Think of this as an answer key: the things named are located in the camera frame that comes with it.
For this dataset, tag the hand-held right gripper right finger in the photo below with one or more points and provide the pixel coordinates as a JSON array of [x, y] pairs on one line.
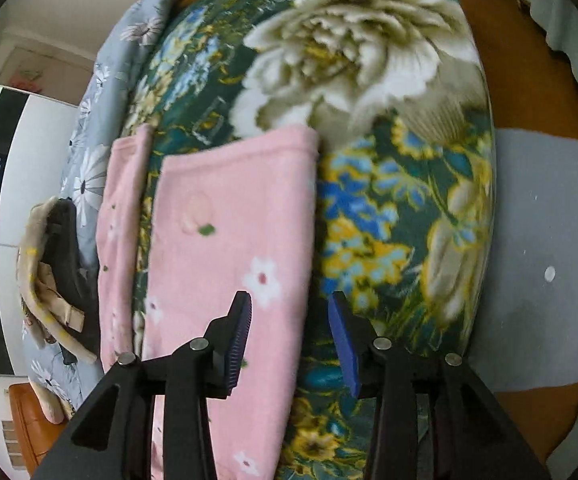
[[343, 345]]

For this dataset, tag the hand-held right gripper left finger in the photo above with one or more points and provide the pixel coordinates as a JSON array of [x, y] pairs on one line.
[[239, 332]]

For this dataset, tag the pink floral pants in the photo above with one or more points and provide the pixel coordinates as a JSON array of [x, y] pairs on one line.
[[219, 260]]

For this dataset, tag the black garment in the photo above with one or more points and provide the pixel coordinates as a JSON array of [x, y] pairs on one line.
[[66, 255]]

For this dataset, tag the beige patterned garment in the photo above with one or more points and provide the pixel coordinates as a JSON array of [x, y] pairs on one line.
[[44, 290]]

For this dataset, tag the green floral blanket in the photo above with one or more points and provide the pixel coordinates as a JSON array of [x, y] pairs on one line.
[[369, 135]]

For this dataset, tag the grey floor mat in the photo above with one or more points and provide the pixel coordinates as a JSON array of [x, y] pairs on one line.
[[544, 260]]

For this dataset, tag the orange wooden nightstand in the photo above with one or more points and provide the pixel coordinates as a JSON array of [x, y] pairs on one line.
[[31, 427]]

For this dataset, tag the grey daisy print quilt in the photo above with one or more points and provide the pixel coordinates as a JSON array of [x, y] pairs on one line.
[[101, 125]]

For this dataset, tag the white wardrobe with black stripe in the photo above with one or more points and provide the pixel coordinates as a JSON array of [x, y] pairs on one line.
[[4, 220]]

